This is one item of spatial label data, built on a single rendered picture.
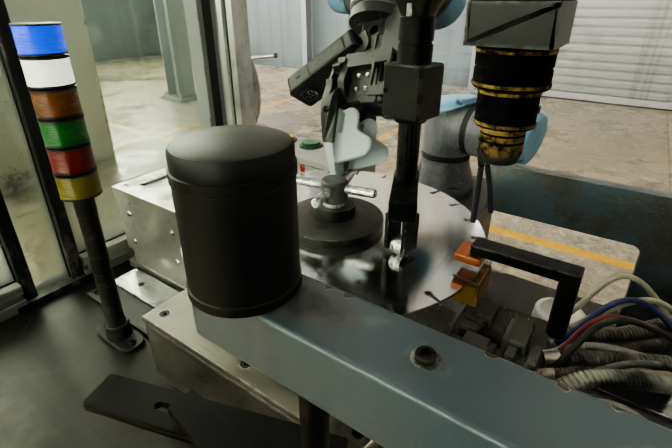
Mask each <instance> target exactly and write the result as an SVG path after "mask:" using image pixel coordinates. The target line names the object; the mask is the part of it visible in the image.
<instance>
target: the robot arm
mask: <svg viewBox="0 0 672 448"><path fill-rule="evenodd" d="M327 2H328V4H329V6H330V7H331V8H332V10H334V11H335V12H337V13H341V14H348V15H350V19H349V25H350V27H351V29H350V30H348V31H347V32H345V33H344V34H343V35H342V36H340V37H339V38H338V39H337V40H335V41H334V42H333V43H332V44H330V45H329V46H328V47H327V48H325V49H324V50H323V51H322V52H320V53H319V54H318V55H317V56H315V57H314V58H313V59H312V60H310V61H309V62H308V63H307V64H305V65H304V66H303V67H302V68H300V69H299V70H298V71H297V72H295V73H294V74H293V75H292V76H290V77H289V78H288V79H287V82H288V87H289V92H290V95H291V96H292V97H294V98H296V99H297V100H299V101H301V102H303V103H304V104H306V105H308V106H313V105H314V104H316V103H317V102H318V101H320V100H321V99H322V101H321V110H320V115H321V129H322V140H323V142H324V146H325V153H326V158H327V162H328V165H329V169H330V172H331V175H334V174H335V175H341V174H342V173H344V172H345V171H346V170H347V169H349V168H351V169H353V170H354V175H355V173H356V171H357V170H358V169H362V168H366V167H370V166H374V165H378V164H381V163H383V162H384V161H385V160H386V159H387V157H388V147H387V146H386V145H384V144H382V143H381V142H379V141H378V140H377V138H376V135H377V128H378V125H377V122H376V117H378V116H382V117H383V118H385V119H386V120H391V119H394V118H390V117H386V116H384V115H383V114H382V107H383V85H384V64H385V63H386V62H392V61H397V54H398V44H399V43H400V40H398V36H399V19H400V16H401V15H400V12H399V10H398V8H397V6H396V3H395V1H394V0H327ZM465 4H466V0H444V2H443V3H442V5H441V7H440V8H439V10H438V12H437V13H436V15H435V17H436V24H435V30H439V29H443V28H446V27H448V26H449V25H451V24H452V23H454V22H455V21H456V20H457V19H458V18H459V16H460V15H461V13H462V12H463V9H464V8H465ZM359 35H360V36H359ZM476 101H477V96H476V95H473V94H451V95H442V96H441V103H440V113H439V116H437V117H435V118H432V119H429V120H427V121H426V122H425V123H424V129H423V140H422V152H421V158H420V160H419V163H418V170H417V171H419V183H421V184H424V185H427V186H429V187H432V188H434V189H437V190H439V192H440V191H441V192H443V193H445V194H447V195H448V196H450V197H452V198H454V199H462V198H465V197H468V196H469V195H471V194H472V192H473V186H474V180H473V175H472V171H471V166H470V155H471V156H474V157H478V153H477V152H478V150H477V149H476V148H477V144H478V137H479V130H480V127H479V126H477V125H476V124H475V123H474V121H473V117H474V116H475V108H476ZM541 106H542V103H541V102H540V104H539V109H538V114H537V119H536V122H537V124H536V127H535V128H534V129H532V130H530V131H526V136H525V141H524V147H523V152H522V154H521V156H520V159H518V161H517V162H516V163H517V164H522V165H525V164H527V163H528V162H529V161H530V160H531V159H532V158H533V157H534V156H535V154H536V153H537V151H538V150H539V148H540V146H541V144H542V142H543V140H544V137H545V134H546V131H547V127H548V124H547V123H548V118H547V116H545V115H544V114H542V113H540V110H541ZM354 175H353V176H354ZM353 176H352V177H351V178H350V179H349V180H348V184H349V183H350V181H351V180H352V178H353Z"/></svg>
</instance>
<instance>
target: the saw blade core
mask: <svg viewBox="0 0 672 448"><path fill-rule="evenodd" d="M357 173H358V171H356V173H355V175H354V176H353V178H352V180H351V181H350V183H349V185H354V186H360V187H366V188H372V189H376V190H377V196H376V198H374V199H373V198H368V197H363V196H357V195H352V194H348V196H350V197H356V198H360V199H363V200H366V201H368V202H370V203H372V204H374V205H376V206H377V207H378V208H379V209H380V210H381V211H382V213H383V216H384V224H383V230H382V232H381V233H380V234H379V235H378V236H377V237H376V238H375V239H373V240H372V241H370V242H368V243H365V244H363V245H359V246H355V247H350V248H342V249H326V248H318V247H313V246H309V245H306V244H303V243H300V242H299V248H300V264H301V267H302V274H304V275H307V276H309V277H311V278H314V279H316V280H318V281H321V282H323V283H325V284H328V285H330V286H333V287H335V288H337V289H340V290H342V291H344V292H347V293H349V294H351V295H354V296H356V297H359V298H361V299H363V300H366V301H368V302H370V303H373V304H375V305H378V306H380V307H382V308H385V309H387V310H389V308H386V307H387V306H391V307H392V311H393V312H394V313H396V314H399V315H401V316H408V315H411V314H415V313H418V312H421V311H423V310H426V309H429V308H431V307H434V306H436V305H438V302H440V303H442V302H444V301H446V300H448V299H449V298H451V297H453V296H454V295H456V294H457V293H459V292H460V291H461V290H463V289H464V288H465V287H466V286H467V285H468V284H469V283H471V282H472V280H473V279H474V278H475V277H476V276H477V274H478V273H479V272H478V271H476V270H475V268H482V266H483V264H484V261H485V259H484V261H483V262H482V264H481V265H480V267H475V266H472V265H469V264H466V263H463V262H460V261H456V260H454V254H455V252H456V251H457V250H458V248H459V247H460V246H461V245H462V243H463V242H464V241H465V240H468V241H472V242H474V241H475V239H476V238H477V237H482V238H485V239H486V235H485V232H484V230H483V228H482V226H481V224H480V222H479V221H478V220H477V218H476V223H471V222H470V218H471V212H470V211H469V210H468V209H467V208H466V207H465V206H464V205H462V204H461V203H460V202H458V201H457V200H455V199H454V198H452V197H450V196H448V195H447V194H445V193H443V192H441V191H440V192H439V190H437V189H434V188H432V187H429V186H427V185H424V184H421V183H419V184H418V205H417V213H419V214H420V216H419V226H418V237H417V248H416V249H415V250H413V251H412V252H410V253H409V254H407V255H406V256H404V257H403V256H401V255H398V254H395V253H394V252H392V251H391V250H390V248H388V249H386V248H384V231H385V213H386V212H388V202H389V197H390V191H391V186H392V181H393V176H391V175H387V176H386V174H380V173H373V172H365V171H359V173H358V175H357ZM302 175H303V177H309V178H315V179H320V180H321V179H322V178H323V177H324V176H327V175H331V174H329V170H318V171H305V172H302ZM320 193H321V189H319V188H314V187H308V186H303V185H297V200H298V202H300V201H303V200H306V199H309V198H313V197H316V196H317V195H318V194H320ZM434 193H435V194H434ZM472 238H475V239H472ZM454 276H457V277H459V278H455V277H454ZM426 294H431V295H432V297H433V298H434V299H433V298H432V297H431V296H428V295H426ZM435 299H436V300H437V301H438V302H437V301H436V300H435ZM389 311H390V310H389Z"/></svg>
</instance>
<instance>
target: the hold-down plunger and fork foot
mask: <svg viewBox="0 0 672 448"><path fill-rule="evenodd" d="M406 16H413V6H412V3H407V10H406ZM420 134H421V124H420V125H405V124H400V123H399V124H398V140H397V156H396V169H395V170H394V175H393V181H392V186H391V191H390V197H389V202H388V212H386V213H385V231H384V248H386V249H388V248H390V242H391V240H392V238H393V236H394V235H396V234H401V222H402V234H401V248H400V255H401V256H403V257H404V256H406V255H407V254H409V253H410V252H412V251H413V250H415V249H416V248H417V237H418V226H419V216H420V214H419V213H417V205H418V184H419V171H417V170H418V158H419V146H420Z"/></svg>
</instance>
